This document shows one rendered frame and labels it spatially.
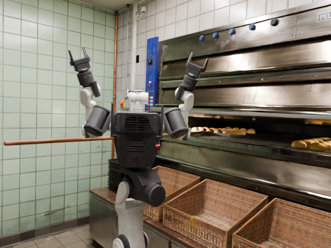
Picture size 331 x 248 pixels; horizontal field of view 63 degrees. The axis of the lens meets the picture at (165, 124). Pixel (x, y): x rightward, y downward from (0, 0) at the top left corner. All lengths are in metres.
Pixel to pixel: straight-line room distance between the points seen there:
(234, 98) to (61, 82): 1.90
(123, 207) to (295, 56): 1.41
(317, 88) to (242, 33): 0.71
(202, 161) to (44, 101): 1.77
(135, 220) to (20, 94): 1.91
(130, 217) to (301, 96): 1.28
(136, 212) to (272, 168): 0.98
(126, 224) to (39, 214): 1.80
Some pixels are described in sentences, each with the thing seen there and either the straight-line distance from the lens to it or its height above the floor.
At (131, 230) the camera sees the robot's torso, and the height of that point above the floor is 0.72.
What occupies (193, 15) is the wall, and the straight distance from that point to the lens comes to 2.59.
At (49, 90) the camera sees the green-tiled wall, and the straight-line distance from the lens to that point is 3.14.
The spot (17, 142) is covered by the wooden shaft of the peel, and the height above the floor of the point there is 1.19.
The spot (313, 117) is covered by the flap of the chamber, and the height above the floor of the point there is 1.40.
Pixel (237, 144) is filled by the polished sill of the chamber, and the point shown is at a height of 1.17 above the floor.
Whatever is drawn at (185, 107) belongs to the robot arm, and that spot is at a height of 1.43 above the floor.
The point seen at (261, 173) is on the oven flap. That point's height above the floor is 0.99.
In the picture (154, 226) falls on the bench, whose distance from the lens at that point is 2.08.
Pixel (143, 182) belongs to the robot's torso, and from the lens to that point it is 1.44.
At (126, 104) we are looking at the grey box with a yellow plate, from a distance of 3.15.
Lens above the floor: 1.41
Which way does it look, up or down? 3 degrees down
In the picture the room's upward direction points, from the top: 2 degrees clockwise
